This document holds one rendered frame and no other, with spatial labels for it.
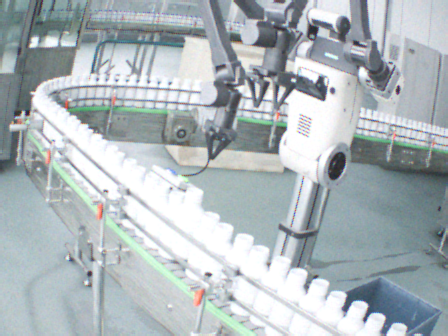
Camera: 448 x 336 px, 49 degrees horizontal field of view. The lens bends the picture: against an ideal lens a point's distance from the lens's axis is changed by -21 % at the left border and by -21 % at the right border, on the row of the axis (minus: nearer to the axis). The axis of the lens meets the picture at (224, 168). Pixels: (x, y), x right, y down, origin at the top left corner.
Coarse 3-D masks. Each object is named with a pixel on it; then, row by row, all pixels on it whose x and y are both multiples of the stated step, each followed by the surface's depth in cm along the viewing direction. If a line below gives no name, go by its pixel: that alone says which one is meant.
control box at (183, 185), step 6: (156, 168) 173; (162, 168) 176; (156, 174) 172; (162, 174) 170; (168, 174) 169; (174, 174) 173; (162, 180) 170; (168, 180) 168; (174, 180) 166; (180, 180) 168; (174, 186) 166; (180, 186) 165; (186, 186) 167; (192, 186) 168
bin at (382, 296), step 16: (352, 288) 155; (368, 288) 162; (384, 288) 163; (400, 288) 158; (368, 304) 167; (384, 304) 162; (400, 304) 157; (416, 304) 151; (432, 304) 146; (400, 320) 156; (416, 320) 151; (432, 320) 140
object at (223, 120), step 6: (222, 108) 169; (216, 114) 170; (222, 114) 169; (228, 114) 169; (234, 114) 170; (210, 120) 175; (216, 120) 170; (222, 120) 169; (228, 120) 170; (234, 120) 172; (216, 126) 168; (222, 126) 170; (228, 126) 170; (222, 132) 168; (228, 132) 168; (234, 132) 169
